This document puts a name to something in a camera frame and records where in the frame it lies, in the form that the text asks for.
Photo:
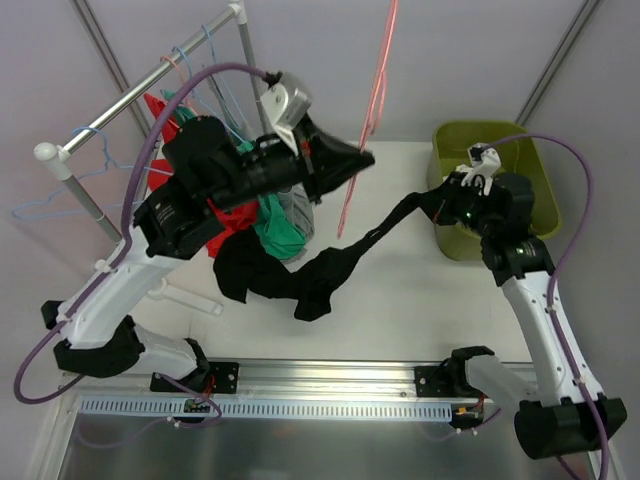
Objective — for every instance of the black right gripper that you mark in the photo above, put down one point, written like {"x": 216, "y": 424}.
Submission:
{"x": 447, "y": 203}

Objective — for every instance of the olive green plastic basket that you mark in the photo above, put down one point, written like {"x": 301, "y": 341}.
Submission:
{"x": 450, "y": 142}

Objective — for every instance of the green tank top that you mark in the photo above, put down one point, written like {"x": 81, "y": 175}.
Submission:
{"x": 272, "y": 216}

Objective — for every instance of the blue hanger under grey top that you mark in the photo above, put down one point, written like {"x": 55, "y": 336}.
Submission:
{"x": 230, "y": 107}

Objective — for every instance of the aluminium rail with cable duct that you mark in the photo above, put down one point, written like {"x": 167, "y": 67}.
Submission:
{"x": 304, "y": 390}

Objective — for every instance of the black tank top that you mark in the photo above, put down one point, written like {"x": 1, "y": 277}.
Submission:
{"x": 243, "y": 265}

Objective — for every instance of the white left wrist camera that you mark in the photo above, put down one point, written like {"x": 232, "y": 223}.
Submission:
{"x": 285, "y": 102}

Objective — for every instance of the light blue wire hanger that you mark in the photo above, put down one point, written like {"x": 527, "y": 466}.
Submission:
{"x": 50, "y": 207}

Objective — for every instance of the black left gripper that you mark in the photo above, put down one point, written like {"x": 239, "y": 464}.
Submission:
{"x": 308, "y": 163}

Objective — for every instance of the silver clothes rack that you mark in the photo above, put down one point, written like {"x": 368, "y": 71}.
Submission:
{"x": 125, "y": 95}

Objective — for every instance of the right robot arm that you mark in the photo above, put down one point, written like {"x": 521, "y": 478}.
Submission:
{"x": 566, "y": 410}

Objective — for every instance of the red tank top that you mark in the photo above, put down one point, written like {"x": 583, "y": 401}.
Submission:
{"x": 238, "y": 219}

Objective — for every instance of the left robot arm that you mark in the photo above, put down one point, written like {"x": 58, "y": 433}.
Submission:
{"x": 99, "y": 338}

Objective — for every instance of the grey tank top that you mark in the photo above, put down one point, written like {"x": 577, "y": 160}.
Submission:
{"x": 285, "y": 223}

